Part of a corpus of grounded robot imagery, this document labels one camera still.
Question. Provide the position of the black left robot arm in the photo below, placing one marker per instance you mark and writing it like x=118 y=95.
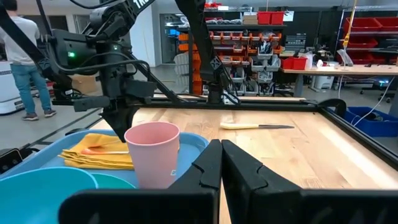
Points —
x=199 y=37

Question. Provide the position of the pink plastic cup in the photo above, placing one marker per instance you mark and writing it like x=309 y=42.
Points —
x=152 y=155

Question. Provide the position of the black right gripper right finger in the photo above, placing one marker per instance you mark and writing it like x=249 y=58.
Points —
x=280 y=205

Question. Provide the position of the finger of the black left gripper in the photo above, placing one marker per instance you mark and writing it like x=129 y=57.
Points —
x=113 y=119
x=127 y=119

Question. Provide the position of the white wheeled cart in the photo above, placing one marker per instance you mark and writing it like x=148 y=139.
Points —
x=7 y=93

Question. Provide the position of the plain cardboard box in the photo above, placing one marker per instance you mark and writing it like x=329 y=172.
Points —
x=84 y=84

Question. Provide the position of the small black camera box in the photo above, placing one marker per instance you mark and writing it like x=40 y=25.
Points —
x=11 y=159

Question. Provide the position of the yellow cloth napkin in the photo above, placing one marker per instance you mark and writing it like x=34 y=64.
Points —
x=93 y=161

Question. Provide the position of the small cardboard box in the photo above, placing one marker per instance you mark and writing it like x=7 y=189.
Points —
x=250 y=19

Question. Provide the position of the blue plastic bowl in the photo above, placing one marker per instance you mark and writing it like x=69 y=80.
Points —
x=37 y=196

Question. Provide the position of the white plastic bin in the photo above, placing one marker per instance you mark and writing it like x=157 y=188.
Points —
x=323 y=81

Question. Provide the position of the metal rack with red bins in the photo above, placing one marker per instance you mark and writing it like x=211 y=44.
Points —
x=360 y=25

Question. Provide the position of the black small-drawer organiser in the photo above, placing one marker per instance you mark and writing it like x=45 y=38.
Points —
x=295 y=42

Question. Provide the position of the blue plastic floor bin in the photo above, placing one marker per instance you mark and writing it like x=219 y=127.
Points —
x=367 y=127

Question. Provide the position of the red plastic bin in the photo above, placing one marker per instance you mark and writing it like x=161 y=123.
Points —
x=264 y=18
x=300 y=63
x=286 y=63
x=277 y=18

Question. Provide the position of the person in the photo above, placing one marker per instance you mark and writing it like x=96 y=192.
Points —
x=21 y=77

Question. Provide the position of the light blue plastic tray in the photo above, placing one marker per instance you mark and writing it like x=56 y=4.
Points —
x=189 y=152

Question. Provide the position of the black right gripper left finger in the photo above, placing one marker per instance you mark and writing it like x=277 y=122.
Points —
x=140 y=208

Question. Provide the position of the teal plastic plate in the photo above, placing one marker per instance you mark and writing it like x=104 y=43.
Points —
x=112 y=183

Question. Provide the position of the long wooden workbench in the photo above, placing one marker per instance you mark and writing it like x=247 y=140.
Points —
x=342 y=71

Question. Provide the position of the red plastic bag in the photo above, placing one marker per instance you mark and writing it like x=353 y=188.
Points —
x=213 y=5

